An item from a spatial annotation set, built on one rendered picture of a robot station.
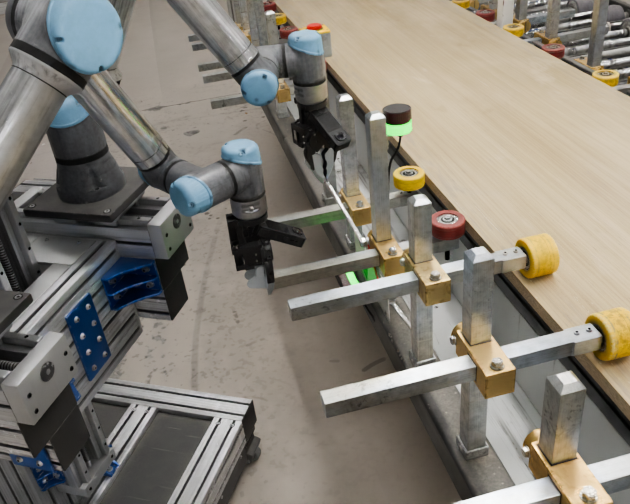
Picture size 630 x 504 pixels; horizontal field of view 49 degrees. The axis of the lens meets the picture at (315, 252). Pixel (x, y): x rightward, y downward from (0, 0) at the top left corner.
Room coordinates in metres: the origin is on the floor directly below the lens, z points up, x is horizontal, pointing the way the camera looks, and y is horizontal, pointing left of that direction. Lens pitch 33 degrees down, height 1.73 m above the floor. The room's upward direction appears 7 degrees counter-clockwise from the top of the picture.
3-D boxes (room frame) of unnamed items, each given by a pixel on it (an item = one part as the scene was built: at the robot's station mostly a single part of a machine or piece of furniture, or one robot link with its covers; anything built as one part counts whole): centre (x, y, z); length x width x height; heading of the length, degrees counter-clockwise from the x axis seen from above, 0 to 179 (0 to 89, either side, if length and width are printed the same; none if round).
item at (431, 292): (1.08, -0.20, 0.95); 0.13 x 0.06 x 0.05; 10
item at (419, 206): (1.10, -0.20, 0.86); 0.03 x 0.03 x 0.48; 10
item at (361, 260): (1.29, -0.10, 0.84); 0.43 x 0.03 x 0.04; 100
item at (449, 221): (1.33, -0.31, 0.85); 0.08 x 0.08 x 0.11
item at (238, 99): (2.53, 0.11, 0.81); 0.43 x 0.03 x 0.04; 100
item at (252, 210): (1.25, 0.12, 1.05); 0.08 x 0.08 x 0.05
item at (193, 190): (1.20, 0.21, 1.12); 0.11 x 0.11 x 0.08; 41
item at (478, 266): (0.85, -0.24, 0.90); 0.03 x 0.03 x 0.48; 10
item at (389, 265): (1.32, -0.16, 0.85); 0.13 x 0.06 x 0.05; 10
